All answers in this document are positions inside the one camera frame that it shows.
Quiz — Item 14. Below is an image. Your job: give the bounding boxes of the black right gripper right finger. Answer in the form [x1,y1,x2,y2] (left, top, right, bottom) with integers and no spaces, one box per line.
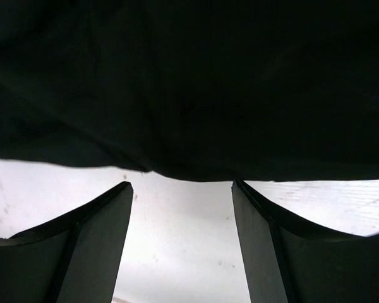
[232,181,379,303]

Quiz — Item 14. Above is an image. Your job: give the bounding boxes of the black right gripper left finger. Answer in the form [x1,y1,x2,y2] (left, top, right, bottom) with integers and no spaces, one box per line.
[0,182,133,302]

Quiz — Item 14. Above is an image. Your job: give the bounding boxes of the black trousers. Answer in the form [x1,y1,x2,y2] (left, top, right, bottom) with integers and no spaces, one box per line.
[0,1,379,182]

